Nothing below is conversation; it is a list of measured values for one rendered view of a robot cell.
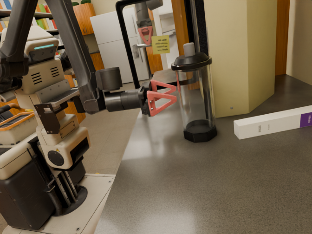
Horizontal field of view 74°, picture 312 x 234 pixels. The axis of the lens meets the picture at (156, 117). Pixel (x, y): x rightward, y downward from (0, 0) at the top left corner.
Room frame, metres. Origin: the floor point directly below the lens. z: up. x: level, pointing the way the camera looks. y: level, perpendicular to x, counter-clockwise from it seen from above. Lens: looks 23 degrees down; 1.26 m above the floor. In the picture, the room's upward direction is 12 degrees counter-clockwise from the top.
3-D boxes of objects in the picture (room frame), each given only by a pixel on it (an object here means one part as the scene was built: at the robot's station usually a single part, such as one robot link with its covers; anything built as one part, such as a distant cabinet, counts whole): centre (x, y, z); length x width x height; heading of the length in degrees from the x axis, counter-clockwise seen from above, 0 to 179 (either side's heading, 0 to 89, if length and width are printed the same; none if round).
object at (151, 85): (0.61, -0.03, 1.08); 0.09 x 0.07 x 0.07; 81
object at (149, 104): (0.54, -0.02, 1.08); 0.09 x 0.07 x 0.07; 81
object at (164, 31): (0.96, -0.08, 1.19); 0.30 x 0.01 x 0.40; 85
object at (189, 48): (0.55, -0.12, 1.18); 0.09 x 0.09 x 0.07
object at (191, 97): (0.55, -0.12, 1.06); 0.11 x 0.11 x 0.21
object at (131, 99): (0.58, 0.05, 1.09); 0.10 x 0.07 x 0.07; 171
